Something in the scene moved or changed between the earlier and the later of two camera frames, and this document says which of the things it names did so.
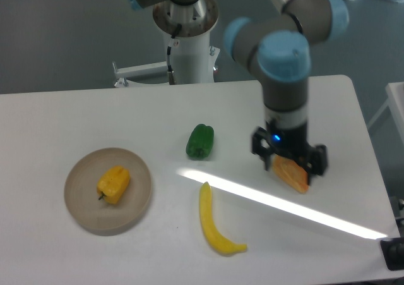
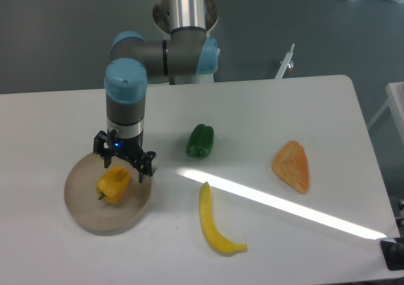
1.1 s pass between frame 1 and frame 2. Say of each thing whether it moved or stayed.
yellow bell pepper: stayed
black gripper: moved
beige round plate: stayed
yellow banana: stayed
